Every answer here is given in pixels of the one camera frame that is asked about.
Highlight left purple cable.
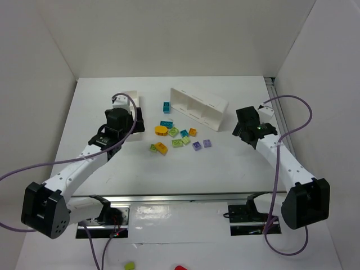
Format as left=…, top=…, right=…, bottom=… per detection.
left=0, top=92, right=141, bottom=270

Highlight small teal lego brick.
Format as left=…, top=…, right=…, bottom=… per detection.
left=180, top=129, right=188, bottom=138

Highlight aluminium rail front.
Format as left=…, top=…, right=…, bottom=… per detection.
left=67, top=191, right=287, bottom=209

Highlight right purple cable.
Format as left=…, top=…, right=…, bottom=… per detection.
left=263, top=94, right=313, bottom=256

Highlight large white three-compartment tray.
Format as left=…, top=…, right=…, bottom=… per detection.
left=170, top=84, right=229, bottom=132

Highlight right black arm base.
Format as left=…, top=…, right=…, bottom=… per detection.
left=223, top=192, right=268, bottom=236

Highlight red object at bottom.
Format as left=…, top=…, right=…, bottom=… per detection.
left=174, top=265, right=187, bottom=270

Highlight purple cable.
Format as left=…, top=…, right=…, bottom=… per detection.
left=263, top=94, right=313, bottom=256
left=0, top=92, right=141, bottom=270

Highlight aluminium rail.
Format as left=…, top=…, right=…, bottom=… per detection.
left=264, top=77, right=295, bottom=154
left=67, top=191, right=287, bottom=209

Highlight small orange lego brick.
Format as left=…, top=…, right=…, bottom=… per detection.
left=188, top=128, right=197, bottom=137

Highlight aluminium rail right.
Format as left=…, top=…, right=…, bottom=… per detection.
left=264, top=77, right=295, bottom=154

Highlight orange oval lego piece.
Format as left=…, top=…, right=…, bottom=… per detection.
left=155, top=125, right=168, bottom=136

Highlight green lego brick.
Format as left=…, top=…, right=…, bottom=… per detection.
left=150, top=144, right=157, bottom=152
left=168, top=127, right=179, bottom=138
left=172, top=139, right=183, bottom=148

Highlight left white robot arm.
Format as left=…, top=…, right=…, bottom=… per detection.
left=21, top=92, right=145, bottom=239

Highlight light green small brick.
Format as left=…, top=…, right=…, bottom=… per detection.
left=182, top=136, right=191, bottom=145

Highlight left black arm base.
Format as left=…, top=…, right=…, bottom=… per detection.
left=84, top=204, right=130, bottom=239

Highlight yellow orange lego brick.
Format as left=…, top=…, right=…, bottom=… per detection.
left=154, top=142, right=168, bottom=155

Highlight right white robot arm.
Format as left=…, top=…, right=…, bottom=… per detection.
left=232, top=106, right=330, bottom=230

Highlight green lego on foreground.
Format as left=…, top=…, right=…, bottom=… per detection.
left=124, top=262, right=136, bottom=270

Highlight small white divided tray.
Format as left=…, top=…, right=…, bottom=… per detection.
left=111, top=90, right=144, bottom=142

